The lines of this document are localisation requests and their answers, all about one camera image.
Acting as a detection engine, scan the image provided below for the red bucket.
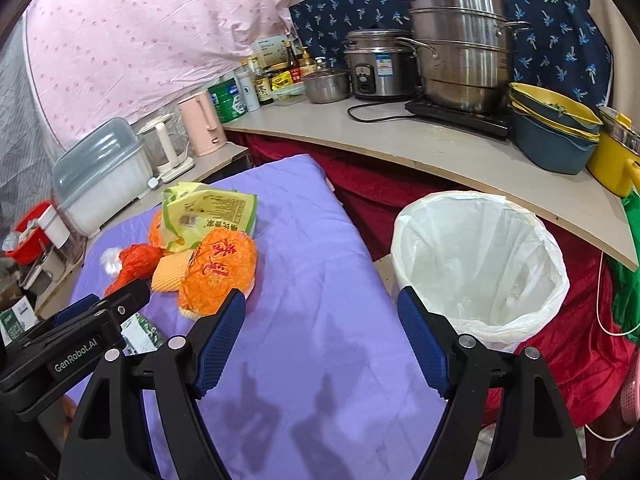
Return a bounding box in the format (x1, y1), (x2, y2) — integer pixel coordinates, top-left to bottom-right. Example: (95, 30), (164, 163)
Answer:
(10, 201), (56, 266)

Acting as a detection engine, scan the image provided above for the green cloth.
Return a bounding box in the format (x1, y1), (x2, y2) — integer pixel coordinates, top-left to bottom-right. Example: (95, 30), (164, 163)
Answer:
(611, 192), (640, 343)

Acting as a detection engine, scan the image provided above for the green can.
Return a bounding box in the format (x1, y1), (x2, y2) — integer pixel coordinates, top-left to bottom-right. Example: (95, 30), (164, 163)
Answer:
(207, 79), (248, 123)

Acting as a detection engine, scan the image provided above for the navy printed cloth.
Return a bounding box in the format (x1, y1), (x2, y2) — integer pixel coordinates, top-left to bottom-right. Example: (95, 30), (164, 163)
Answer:
(289, 0), (613, 111)

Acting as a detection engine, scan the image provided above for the large orange plastic bag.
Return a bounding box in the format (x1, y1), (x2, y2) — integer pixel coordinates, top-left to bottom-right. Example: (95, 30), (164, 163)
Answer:
(178, 227), (258, 317)

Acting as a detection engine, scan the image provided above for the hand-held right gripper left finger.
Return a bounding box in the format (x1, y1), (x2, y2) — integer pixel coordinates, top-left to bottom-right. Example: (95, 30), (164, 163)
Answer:
(59, 287), (248, 480)

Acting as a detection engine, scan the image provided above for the black power cable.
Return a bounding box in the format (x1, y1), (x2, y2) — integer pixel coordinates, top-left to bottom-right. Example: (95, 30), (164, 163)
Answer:
(347, 99), (416, 123)

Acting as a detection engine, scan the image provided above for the red cloth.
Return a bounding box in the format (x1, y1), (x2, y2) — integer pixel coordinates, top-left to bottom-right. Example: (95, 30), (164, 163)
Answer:
(225, 130), (636, 428)

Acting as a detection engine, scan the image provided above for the yellow green snack bag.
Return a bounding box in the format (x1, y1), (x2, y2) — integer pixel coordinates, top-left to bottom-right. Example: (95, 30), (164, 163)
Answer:
(161, 181), (258, 253)

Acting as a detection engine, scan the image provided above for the dish box with grey lid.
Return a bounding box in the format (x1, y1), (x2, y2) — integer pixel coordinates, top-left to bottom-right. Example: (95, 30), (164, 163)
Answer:
(52, 117), (153, 238)

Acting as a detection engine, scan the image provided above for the large steel steamer pot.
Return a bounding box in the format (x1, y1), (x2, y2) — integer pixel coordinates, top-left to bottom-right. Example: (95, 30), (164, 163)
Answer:
(395, 0), (533, 113)

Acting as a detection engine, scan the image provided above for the small steel pot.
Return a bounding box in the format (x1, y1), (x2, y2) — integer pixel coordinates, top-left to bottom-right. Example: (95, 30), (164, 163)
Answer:
(302, 60), (352, 105)

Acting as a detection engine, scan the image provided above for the white bin liner bag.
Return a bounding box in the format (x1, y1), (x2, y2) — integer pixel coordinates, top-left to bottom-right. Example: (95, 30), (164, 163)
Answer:
(391, 191), (570, 356)

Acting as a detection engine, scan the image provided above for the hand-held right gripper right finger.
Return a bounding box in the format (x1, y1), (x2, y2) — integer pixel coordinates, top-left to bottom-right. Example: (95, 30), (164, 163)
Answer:
(396, 286), (586, 480)

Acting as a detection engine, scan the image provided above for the grey mesh curtain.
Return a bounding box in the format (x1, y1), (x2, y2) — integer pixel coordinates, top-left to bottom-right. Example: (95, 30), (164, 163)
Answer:
(0, 20), (66, 241)

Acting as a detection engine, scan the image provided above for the pink dotted sheet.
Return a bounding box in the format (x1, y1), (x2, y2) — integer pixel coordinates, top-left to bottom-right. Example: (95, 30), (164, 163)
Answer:
(25, 0), (306, 143)

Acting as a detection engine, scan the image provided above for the green white box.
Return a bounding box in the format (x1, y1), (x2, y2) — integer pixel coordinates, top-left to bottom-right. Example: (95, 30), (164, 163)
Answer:
(0, 296), (38, 346)

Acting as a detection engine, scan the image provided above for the white green carton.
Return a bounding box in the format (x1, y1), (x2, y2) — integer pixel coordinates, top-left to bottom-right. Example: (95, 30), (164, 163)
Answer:
(250, 36), (291, 68)

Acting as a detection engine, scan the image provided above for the black induction cooker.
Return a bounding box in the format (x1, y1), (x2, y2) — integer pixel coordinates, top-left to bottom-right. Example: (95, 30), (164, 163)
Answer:
(404, 96), (513, 141)

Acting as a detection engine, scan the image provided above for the tall dark bottle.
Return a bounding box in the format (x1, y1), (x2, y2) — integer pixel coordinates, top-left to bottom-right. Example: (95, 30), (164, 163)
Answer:
(282, 42), (302, 83)

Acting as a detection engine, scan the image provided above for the yellow electric pot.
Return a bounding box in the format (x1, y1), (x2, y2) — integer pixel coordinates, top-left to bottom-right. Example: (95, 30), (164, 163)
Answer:
(586, 107), (640, 198)

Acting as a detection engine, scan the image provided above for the purple blanket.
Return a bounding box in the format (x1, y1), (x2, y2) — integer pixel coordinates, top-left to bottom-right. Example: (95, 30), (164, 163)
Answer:
(65, 154), (481, 480)

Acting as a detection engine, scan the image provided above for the steel rice cooker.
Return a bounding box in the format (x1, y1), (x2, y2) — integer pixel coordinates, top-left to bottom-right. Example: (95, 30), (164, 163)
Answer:
(344, 28), (421, 101)

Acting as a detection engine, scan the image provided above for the pink plastic basket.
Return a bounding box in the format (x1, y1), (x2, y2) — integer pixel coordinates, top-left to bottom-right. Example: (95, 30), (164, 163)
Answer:
(620, 355), (640, 431)

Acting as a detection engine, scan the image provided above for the yellow rimmed blue basin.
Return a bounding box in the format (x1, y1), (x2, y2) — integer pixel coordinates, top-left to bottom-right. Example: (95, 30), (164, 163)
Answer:
(509, 82), (603, 131)

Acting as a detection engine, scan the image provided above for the dark sauce bottle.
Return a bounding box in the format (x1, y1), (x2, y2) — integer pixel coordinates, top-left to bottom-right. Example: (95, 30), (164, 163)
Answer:
(254, 67), (274, 106)

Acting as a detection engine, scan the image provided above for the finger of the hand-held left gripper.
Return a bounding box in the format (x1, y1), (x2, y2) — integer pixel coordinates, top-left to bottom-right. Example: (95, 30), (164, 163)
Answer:
(97, 278), (152, 331)
(52, 294), (102, 330)

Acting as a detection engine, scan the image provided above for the white bottle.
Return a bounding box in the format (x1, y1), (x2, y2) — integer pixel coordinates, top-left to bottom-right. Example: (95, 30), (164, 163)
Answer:
(235, 67), (262, 112)

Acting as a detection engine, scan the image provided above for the red orange plastic bag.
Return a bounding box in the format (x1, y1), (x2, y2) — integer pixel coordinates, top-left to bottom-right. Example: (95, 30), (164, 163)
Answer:
(103, 243), (166, 298)

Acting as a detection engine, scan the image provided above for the yellow corrugated piece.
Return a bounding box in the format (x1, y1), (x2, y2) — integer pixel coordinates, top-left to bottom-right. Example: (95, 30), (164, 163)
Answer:
(151, 252), (193, 293)

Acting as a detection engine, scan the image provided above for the green white packet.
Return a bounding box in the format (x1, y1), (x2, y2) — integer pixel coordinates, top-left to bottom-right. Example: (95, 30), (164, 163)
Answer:
(120, 312), (166, 356)

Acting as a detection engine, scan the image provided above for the large blue basin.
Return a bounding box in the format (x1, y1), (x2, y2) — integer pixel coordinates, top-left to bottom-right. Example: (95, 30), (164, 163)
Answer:
(511, 110), (600, 176)

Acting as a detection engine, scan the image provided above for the white cable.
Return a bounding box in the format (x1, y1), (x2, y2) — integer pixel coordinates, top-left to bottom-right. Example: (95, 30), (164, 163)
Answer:
(596, 250), (636, 337)

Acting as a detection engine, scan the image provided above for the white plastic container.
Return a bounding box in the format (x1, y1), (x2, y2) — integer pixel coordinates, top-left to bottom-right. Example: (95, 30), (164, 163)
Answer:
(37, 207), (71, 249)

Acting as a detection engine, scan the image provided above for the small orange plastic bag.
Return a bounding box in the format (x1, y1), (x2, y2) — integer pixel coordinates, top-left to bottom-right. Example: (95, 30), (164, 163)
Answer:
(149, 210), (171, 251)

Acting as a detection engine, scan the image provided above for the pink electric kettle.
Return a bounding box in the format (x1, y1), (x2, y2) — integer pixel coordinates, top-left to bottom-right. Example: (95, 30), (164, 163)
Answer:
(178, 91), (227, 157)

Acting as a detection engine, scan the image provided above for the yellow strainer basin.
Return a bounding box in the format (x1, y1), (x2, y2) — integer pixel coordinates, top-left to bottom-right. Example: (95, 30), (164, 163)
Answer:
(510, 100), (601, 143)

